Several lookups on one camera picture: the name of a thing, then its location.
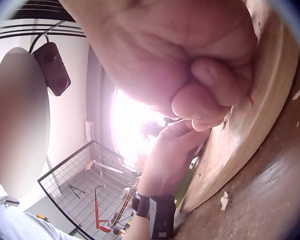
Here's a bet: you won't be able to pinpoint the black pliers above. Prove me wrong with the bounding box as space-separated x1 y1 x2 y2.
67 184 86 199

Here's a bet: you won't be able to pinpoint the person's left hand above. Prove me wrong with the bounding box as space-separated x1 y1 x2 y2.
137 119 212 198

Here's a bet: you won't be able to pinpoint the person's right hand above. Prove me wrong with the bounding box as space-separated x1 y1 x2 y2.
58 0 262 132

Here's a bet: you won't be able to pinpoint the green mat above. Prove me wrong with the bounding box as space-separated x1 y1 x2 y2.
174 157 200 208

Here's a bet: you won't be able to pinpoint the hand saw with pale handle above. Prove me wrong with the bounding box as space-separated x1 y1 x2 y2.
86 160 124 175

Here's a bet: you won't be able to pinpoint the black wrist band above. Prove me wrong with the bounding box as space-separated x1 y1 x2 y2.
131 192 176 240

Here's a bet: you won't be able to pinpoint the bright window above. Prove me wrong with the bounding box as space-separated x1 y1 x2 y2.
109 87 171 171

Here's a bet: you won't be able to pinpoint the person's right fingers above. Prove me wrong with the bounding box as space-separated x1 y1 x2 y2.
171 57 255 132

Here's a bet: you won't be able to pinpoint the round wooden board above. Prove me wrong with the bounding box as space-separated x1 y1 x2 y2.
174 0 300 213

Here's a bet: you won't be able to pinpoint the person's body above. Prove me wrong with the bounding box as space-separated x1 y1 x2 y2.
0 195 76 240

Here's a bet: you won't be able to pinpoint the black wire grid panel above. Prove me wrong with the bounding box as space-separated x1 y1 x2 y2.
37 140 142 237

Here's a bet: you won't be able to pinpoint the white wall switch box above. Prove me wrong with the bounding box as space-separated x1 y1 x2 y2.
85 120 95 142

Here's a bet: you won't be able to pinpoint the red hacksaw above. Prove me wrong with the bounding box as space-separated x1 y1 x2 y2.
93 184 111 233

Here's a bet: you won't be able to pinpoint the person's left fingers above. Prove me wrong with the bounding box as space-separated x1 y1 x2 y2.
157 119 194 140

